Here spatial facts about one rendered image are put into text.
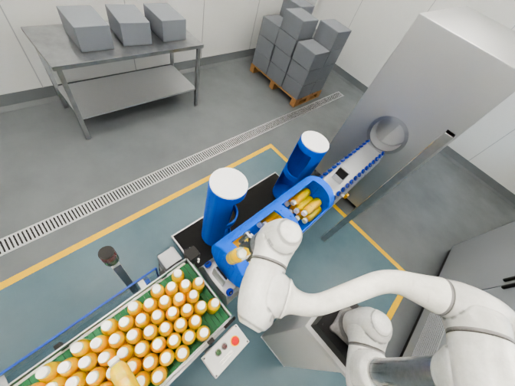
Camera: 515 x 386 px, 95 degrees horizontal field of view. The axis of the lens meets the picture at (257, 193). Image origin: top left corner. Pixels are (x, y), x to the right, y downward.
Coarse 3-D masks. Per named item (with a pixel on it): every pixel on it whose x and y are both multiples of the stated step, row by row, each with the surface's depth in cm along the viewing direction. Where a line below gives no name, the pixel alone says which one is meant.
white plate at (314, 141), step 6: (306, 132) 222; (312, 132) 224; (318, 132) 227; (306, 138) 217; (312, 138) 220; (318, 138) 222; (324, 138) 224; (306, 144) 212; (312, 144) 215; (318, 144) 217; (324, 144) 219; (312, 150) 211; (318, 150) 212; (324, 150) 214
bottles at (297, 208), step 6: (306, 198) 171; (312, 198) 172; (288, 204) 168; (300, 204) 166; (306, 204) 168; (294, 210) 166; (300, 210) 165; (318, 210) 169; (300, 216) 169; (306, 216) 165; (312, 216) 165; (306, 222) 163
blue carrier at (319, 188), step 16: (288, 192) 157; (320, 192) 172; (272, 208) 144; (288, 208) 176; (256, 224) 158; (304, 224) 167; (224, 240) 127; (224, 256) 123; (224, 272) 137; (240, 272) 118
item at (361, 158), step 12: (360, 156) 241; (372, 156) 246; (336, 168) 221; (348, 168) 225; (360, 168) 230; (324, 180) 209; (348, 180) 216; (204, 264) 150; (216, 264) 145; (204, 276) 149; (216, 288) 140; (228, 300) 140
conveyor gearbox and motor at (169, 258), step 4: (172, 248) 150; (164, 252) 147; (168, 252) 148; (172, 252) 149; (176, 252) 149; (160, 256) 146; (164, 256) 146; (168, 256) 147; (172, 256) 147; (176, 256) 148; (180, 256) 149; (160, 260) 144; (164, 260) 145; (168, 260) 145; (172, 260) 146; (176, 260) 146; (180, 260) 148; (160, 264) 151; (164, 264) 143; (168, 264) 144; (172, 264) 145; (160, 268) 153; (164, 268) 146; (168, 268) 143
